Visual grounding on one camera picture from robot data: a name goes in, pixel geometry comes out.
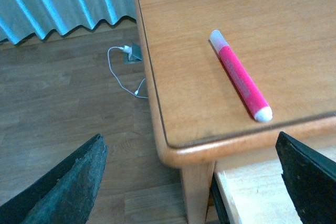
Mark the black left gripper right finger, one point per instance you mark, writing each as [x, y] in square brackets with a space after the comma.
[309, 179]

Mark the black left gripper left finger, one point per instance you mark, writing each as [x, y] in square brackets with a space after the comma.
[65, 194]

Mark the wooden drawer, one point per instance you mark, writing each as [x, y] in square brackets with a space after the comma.
[252, 188]

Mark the pink marker with white cap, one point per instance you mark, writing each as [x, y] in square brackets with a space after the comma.
[250, 94]

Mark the wooden nightstand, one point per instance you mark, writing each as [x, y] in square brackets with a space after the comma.
[286, 46]

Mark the grey floor socket box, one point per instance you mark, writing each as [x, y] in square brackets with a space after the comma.
[135, 57]

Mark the white plug charger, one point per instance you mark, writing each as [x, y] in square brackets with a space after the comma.
[127, 49]

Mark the light grey pleated curtain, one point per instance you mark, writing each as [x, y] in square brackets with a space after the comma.
[21, 18]

